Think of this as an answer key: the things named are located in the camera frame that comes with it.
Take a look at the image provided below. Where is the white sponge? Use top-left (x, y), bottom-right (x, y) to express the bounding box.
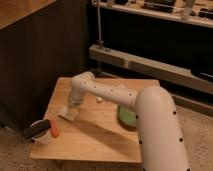
top-left (58, 106), bottom-right (79, 122)

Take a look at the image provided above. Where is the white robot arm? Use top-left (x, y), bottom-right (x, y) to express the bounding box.
top-left (68, 72), bottom-right (191, 171)

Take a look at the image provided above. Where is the green ceramic bowl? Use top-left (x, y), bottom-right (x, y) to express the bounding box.
top-left (117, 106), bottom-right (136, 128)

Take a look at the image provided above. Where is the orange carrot toy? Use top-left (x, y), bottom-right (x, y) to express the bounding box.
top-left (50, 120), bottom-right (59, 138)

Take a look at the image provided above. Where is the wooden table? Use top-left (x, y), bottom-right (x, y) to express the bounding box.
top-left (30, 77), bottom-right (161, 164)

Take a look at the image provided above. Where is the black flat item in cup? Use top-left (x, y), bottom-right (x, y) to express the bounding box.
top-left (23, 119), bottom-right (51, 140)

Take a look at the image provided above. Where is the white cup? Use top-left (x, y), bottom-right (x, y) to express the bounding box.
top-left (30, 119), bottom-right (51, 144)

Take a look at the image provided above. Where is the wooden cabinet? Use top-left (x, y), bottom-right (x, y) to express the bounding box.
top-left (0, 0), bottom-right (88, 131)

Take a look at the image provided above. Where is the metal shelf rack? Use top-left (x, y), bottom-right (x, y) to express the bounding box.
top-left (88, 3), bottom-right (213, 116)

